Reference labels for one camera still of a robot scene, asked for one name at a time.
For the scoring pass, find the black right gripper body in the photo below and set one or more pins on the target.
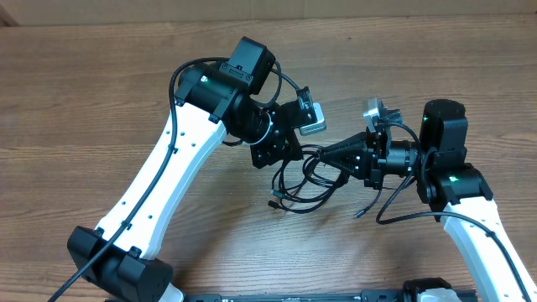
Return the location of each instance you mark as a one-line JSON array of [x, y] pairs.
[[376, 160]]

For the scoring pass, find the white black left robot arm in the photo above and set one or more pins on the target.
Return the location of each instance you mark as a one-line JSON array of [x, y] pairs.
[[209, 99]]

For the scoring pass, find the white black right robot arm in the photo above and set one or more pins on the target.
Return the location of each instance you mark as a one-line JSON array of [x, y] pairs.
[[457, 193]]

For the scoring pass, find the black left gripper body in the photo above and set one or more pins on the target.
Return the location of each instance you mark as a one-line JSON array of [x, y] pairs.
[[271, 146]]

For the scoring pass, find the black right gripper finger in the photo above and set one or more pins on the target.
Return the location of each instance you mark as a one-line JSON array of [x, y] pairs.
[[353, 145], [354, 165]]

